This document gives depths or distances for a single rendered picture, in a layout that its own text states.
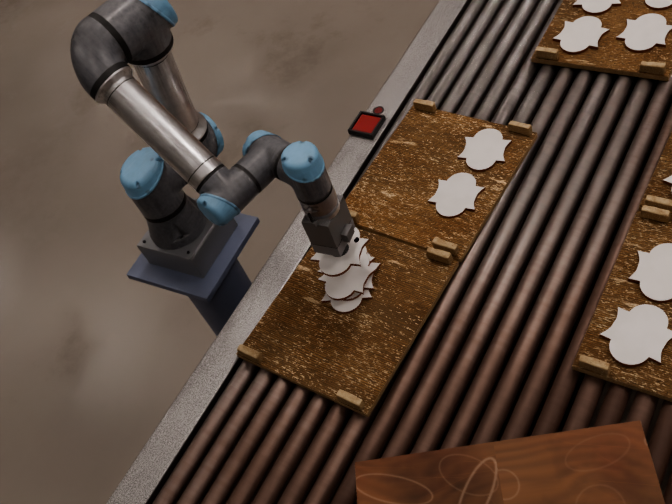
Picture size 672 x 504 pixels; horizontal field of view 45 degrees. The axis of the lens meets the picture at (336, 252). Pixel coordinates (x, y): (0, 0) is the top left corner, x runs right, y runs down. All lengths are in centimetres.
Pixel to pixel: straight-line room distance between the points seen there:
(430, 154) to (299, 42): 218
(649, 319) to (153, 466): 106
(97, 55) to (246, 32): 274
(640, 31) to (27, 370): 251
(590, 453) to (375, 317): 56
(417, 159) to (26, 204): 244
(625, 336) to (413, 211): 57
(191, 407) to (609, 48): 137
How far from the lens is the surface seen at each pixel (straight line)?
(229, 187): 156
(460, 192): 192
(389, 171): 202
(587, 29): 229
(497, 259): 183
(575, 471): 145
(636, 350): 166
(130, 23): 167
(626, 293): 174
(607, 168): 197
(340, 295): 178
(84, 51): 165
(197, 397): 183
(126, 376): 316
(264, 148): 160
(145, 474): 180
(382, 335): 173
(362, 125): 217
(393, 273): 182
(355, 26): 411
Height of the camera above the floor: 238
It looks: 50 degrees down
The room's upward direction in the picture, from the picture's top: 23 degrees counter-clockwise
